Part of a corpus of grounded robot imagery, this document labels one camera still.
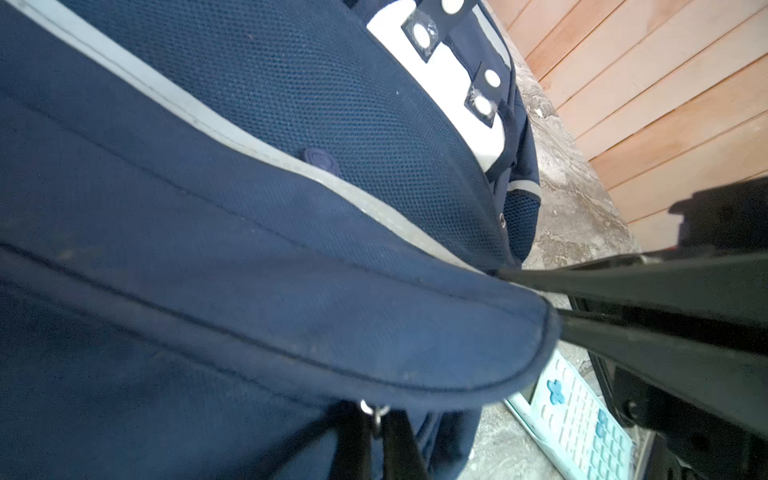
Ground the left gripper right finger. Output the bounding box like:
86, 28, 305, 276
382, 410, 429, 480

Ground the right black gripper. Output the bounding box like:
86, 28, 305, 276
496, 176, 768, 480

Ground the navy blue student backpack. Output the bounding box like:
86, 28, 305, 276
1, 1, 561, 479

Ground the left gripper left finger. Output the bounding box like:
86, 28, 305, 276
329, 407, 372, 480

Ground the light blue calculator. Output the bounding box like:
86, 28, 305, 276
504, 351, 634, 480

